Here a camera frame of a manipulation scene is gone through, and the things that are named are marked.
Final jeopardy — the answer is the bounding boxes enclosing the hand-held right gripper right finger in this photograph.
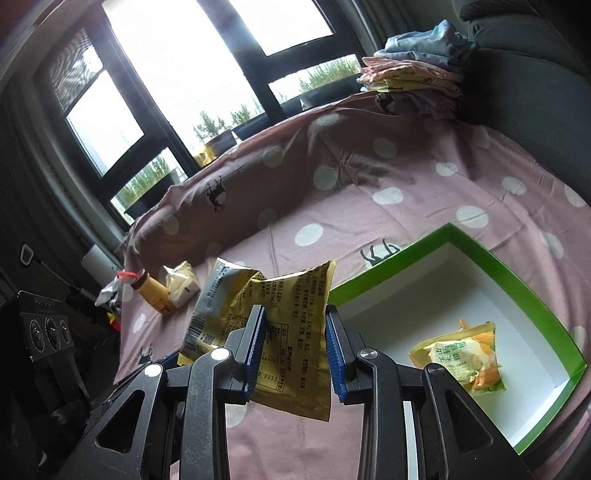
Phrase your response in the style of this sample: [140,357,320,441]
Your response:
[325,307,532,480]

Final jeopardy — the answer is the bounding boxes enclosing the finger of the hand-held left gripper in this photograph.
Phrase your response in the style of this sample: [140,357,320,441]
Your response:
[90,352,181,411]

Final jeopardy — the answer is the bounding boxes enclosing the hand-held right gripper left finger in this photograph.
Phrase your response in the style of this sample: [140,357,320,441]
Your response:
[55,305,267,480]

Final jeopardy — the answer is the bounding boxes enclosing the large gold snack packet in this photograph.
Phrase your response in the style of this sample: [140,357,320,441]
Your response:
[178,257,339,423]

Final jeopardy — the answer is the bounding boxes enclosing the green yellow snack packet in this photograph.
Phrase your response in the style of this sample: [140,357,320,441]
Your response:
[409,318,506,394]

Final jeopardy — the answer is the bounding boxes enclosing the green cardboard box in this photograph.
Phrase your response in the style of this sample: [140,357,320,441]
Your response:
[327,223,587,455]

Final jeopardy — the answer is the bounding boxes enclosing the yellow bear bottle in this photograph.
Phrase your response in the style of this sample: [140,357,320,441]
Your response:
[131,270,174,317]

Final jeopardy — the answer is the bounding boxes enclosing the silver foil packet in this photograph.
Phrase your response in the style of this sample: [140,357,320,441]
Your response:
[95,279,123,308]

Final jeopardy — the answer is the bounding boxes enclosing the yellow tissue pack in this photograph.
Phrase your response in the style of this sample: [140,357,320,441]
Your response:
[164,261,200,310]

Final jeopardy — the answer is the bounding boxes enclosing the white stick vacuum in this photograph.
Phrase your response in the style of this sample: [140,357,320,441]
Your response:
[18,246,93,296]

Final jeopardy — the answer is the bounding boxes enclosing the pink dotted bedsheet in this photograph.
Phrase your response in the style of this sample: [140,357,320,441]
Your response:
[113,90,591,480]

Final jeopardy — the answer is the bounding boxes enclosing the black planter box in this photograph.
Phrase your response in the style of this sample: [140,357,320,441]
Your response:
[124,170,182,217]
[231,111,278,139]
[277,76,365,114]

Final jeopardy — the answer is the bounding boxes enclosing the yellow plant pot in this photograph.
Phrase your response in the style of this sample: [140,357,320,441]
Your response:
[196,130,237,164]

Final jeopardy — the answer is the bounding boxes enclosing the printed folded cloths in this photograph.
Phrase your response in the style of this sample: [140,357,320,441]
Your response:
[356,55,465,118]

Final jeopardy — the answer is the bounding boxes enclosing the black framed window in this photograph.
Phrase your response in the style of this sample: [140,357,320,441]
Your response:
[28,0,370,222]

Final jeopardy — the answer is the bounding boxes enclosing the dark grey bed cushion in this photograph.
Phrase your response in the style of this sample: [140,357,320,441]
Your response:
[459,0,518,21]
[455,16,591,185]

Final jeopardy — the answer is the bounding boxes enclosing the blue folded garment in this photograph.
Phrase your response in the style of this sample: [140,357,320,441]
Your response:
[384,19,478,63]

